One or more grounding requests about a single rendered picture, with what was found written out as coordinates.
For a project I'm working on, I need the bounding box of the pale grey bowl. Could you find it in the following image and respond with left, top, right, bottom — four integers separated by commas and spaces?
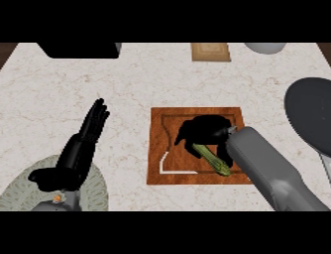
244, 43, 288, 56

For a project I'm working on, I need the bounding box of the green squash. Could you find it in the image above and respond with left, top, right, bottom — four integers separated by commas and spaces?
192, 143, 234, 178

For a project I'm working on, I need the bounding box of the black appliance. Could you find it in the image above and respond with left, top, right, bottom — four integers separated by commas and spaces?
36, 43, 123, 60

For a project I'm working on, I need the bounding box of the dark grey frying pan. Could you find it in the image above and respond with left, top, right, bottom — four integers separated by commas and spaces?
282, 76, 331, 212

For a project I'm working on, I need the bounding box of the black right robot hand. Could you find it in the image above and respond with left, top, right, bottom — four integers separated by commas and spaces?
173, 114, 237, 169

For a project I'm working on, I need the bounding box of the pale green patterned plate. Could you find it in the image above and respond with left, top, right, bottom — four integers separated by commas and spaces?
0, 154, 110, 212

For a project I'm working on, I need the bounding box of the tan wooden block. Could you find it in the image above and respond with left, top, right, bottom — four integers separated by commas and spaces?
191, 43, 234, 63

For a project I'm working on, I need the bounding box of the brown wooden cutting board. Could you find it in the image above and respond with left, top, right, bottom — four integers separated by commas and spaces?
145, 106, 253, 186

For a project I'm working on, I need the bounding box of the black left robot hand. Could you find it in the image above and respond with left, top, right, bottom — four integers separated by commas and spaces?
27, 97, 111, 192

